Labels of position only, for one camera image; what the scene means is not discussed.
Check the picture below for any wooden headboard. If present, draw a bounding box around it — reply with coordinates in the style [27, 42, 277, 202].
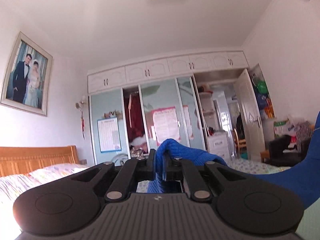
[0, 145, 79, 177]

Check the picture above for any mint quilted bee bedspread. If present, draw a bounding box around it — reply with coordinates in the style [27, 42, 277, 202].
[143, 156, 319, 239]

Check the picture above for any blue knit sweater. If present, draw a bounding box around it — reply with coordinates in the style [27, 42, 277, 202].
[147, 119, 319, 209]

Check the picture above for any black armchair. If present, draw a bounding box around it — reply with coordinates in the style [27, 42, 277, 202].
[266, 135, 311, 167]

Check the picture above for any white drawer cabinet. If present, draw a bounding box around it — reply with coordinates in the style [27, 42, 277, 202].
[208, 131, 231, 161]

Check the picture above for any floral pillow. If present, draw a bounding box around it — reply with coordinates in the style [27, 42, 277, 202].
[1, 163, 88, 205]

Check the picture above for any coiled grey hose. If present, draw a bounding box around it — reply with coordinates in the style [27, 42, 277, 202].
[109, 153, 131, 167]

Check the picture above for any framed wedding photo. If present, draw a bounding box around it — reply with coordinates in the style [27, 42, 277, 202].
[1, 33, 53, 116]

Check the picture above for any sliding door wardrobe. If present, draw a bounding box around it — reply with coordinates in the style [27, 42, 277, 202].
[87, 51, 248, 164]

